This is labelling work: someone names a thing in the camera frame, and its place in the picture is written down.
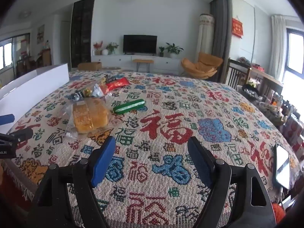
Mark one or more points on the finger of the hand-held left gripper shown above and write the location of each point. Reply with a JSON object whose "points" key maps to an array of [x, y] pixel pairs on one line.
{"points": [[21, 135], [6, 119]]}

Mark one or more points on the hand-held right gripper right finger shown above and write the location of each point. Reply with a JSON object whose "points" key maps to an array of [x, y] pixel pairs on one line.
{"points": [[201, 163]]}

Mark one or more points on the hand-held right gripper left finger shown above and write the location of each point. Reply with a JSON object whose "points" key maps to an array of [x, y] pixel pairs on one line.
{"points": [[104, 159]]}

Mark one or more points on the white cardboard box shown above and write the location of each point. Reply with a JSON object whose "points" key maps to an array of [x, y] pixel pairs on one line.
{"points": [[35, 85]]}

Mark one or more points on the clear bread packet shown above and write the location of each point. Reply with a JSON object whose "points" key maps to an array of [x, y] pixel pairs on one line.
{"points": [[89, 116]]}

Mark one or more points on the green snack packet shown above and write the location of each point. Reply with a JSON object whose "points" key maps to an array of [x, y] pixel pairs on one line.
{"points": [[128, 106]]}

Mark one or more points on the grey triangular snack packet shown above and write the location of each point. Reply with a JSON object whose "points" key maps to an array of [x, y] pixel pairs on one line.
{"points": [[97, 90]]}

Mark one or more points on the long black snack packet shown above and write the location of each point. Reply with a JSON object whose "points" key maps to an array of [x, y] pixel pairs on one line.
{"points": [[82, 93]]}

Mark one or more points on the red snack packet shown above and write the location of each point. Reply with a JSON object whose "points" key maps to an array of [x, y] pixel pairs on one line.
{"points": [[117, 83]]}

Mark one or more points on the window with sliding panes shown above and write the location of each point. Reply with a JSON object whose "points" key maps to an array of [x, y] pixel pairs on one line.
{"points": [[8, 54]]}

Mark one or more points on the brown wooden sideboard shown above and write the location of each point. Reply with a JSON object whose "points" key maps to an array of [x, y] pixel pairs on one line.
{"points": [[46, 58]]}

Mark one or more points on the printed woven blanket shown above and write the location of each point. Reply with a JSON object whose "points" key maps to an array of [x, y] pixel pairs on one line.
{"points": [[166, 99]]}

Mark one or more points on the smartphone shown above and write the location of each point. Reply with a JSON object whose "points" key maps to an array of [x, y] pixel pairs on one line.
{"points": [[282, 166]]}

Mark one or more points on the brown cardboard box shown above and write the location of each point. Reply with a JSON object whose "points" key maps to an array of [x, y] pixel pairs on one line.
{"points": [[89, 66]]}

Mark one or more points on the pile of household clutter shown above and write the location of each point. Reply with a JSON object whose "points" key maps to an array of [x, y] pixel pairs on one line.
{"points": [[282, 114]]}

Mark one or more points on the dark wooden chair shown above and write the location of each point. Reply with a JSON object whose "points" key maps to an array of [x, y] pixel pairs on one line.
{"points": [[235, 73]]}

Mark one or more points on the orange lounge chair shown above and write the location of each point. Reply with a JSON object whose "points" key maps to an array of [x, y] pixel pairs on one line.
{"points": [[201, 66]]}

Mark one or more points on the white television cabinet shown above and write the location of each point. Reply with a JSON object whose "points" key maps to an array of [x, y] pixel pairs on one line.
{"points": [[118, 60]]}

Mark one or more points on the wooden stool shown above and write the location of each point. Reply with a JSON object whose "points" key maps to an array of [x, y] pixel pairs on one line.
{"points": [[143, 61]]}

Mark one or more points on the round ceiling lamp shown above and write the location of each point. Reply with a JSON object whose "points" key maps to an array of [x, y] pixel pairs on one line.
{"points": [[25, 14]]}

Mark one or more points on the wooden table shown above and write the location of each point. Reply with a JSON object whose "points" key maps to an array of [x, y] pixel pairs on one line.
{"points": [[266, 78]]}

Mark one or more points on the white round vase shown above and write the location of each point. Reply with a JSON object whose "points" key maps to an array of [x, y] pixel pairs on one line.
{"points": [[105, 52]]}

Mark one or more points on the green potted plant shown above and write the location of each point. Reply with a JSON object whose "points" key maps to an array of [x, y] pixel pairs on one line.
{"points": [[112, 47]]}

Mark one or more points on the red flower arrangement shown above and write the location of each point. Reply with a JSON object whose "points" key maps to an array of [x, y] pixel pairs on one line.
{"points": [[97, 45]]}

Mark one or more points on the tall dark cabinet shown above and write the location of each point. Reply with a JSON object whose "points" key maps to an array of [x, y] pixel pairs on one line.
{"points": [[82, 28]]}

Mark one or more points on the large leafy potted plant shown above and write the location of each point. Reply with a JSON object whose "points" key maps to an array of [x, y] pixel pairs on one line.
{"points": [[174, 48]]}

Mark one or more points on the small potted plant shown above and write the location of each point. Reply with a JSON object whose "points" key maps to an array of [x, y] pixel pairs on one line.
{"points": [[161, 51]]}

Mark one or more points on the black television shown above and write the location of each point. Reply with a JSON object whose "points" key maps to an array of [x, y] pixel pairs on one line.
{"points": [[140, 43]]}

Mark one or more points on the covered standing air conditioner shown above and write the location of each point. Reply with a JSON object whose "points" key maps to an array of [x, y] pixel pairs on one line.
{"points": [[205, 35]]}

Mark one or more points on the grey curtain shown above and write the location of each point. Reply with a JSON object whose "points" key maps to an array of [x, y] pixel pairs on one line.
{"points": [[219, 28]]}

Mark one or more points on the white sheer curtain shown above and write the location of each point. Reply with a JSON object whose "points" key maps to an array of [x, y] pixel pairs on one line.
{"points": [[277, 45]]}

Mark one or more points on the bright window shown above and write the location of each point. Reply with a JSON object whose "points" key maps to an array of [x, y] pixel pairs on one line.
{"points": [[295, 52]]}

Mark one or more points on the framed wall picture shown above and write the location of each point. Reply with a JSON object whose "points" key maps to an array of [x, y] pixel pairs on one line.
{"points": [[40, 34]]}

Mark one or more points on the red wall hanging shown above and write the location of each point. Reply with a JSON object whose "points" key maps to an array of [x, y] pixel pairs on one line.
{"points": [[237, 27]]}

